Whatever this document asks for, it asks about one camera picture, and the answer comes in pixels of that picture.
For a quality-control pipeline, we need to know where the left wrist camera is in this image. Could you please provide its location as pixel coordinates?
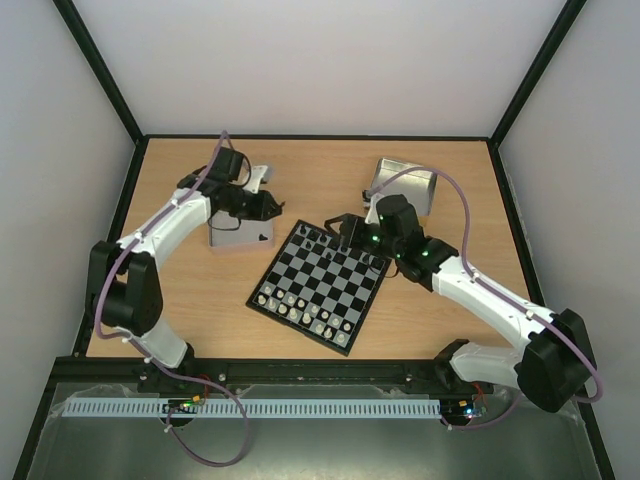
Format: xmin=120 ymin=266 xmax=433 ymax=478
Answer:
xmin=243 ymin=165 xmax=274 ymax=194

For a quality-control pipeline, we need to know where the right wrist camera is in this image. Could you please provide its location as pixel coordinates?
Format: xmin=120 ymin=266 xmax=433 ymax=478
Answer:
xmin=362 ymin=188 xmax=384 ymax=225

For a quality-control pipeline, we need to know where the black silver chess board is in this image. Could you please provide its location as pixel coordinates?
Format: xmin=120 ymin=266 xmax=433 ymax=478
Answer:
xmin=246 ymin=220 xmax=390 ymax=356

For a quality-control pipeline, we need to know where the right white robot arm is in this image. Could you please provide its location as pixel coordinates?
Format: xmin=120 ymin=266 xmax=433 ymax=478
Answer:
xmin=324 ymin=195 xmax=597 ymax=413

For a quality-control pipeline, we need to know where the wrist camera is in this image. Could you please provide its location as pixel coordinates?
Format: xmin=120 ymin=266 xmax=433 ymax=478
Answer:
xmin=362 ymin=188 xmax=384 ymax=225
xmin=243 ymin=165 xmax=274 ymax=194

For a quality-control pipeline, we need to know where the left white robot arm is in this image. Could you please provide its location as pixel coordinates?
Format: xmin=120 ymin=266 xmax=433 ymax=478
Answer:
xmin=85 ymin=147 xmax=283 ymax=369

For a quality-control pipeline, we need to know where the light blue cable duct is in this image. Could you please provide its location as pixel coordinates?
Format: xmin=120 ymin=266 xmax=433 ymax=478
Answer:
xmin=61 ymin=398 xmax=441 ymax=420

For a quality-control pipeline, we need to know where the empty gold silver tin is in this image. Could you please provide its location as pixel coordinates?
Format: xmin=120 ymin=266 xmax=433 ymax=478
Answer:
xmin=370 ymin=157 xmax=438 ymax=217

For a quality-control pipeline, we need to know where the silver tin with pieces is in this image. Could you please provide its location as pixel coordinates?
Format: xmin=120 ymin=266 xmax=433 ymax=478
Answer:
xmin=208 ymin=212 xmax=275 ymax=254

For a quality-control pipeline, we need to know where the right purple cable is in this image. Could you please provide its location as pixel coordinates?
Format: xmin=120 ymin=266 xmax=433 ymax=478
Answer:
xmin=367 ymin=167 xmax=604 ymax=432

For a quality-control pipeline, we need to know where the black frame rail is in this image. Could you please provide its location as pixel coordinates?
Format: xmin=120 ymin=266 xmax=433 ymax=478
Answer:
xmin=46 ymin=356 xmax=494 ymax=398

